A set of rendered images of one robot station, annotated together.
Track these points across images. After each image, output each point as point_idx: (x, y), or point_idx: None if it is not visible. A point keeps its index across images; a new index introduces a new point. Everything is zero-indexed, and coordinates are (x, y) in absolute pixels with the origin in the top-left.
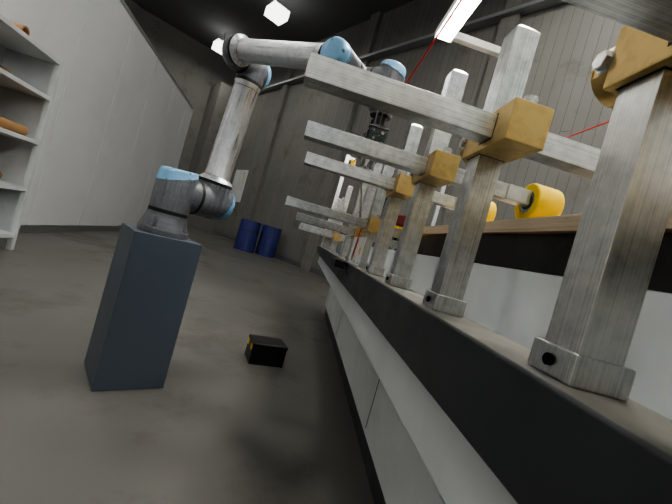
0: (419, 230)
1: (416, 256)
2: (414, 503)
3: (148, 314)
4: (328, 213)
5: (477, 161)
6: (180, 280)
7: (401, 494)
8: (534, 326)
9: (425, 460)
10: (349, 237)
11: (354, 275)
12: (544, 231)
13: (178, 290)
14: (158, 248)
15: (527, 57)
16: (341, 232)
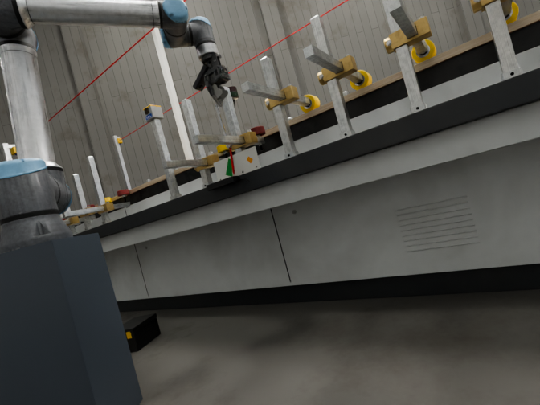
0: (345, 104)
1: (259, 157)
2: (382, 250)
3: (102, 329)
4: (224, 139)
5: (407, 47)
6: (103, 277)
7: (368, 259)
8: None
9: (460, 156)
10: (173, 180)
11: (276, 168)
12: (386, 84)
13: (106, 289)
14: (75, 251)
15: None
16: (200, 165)
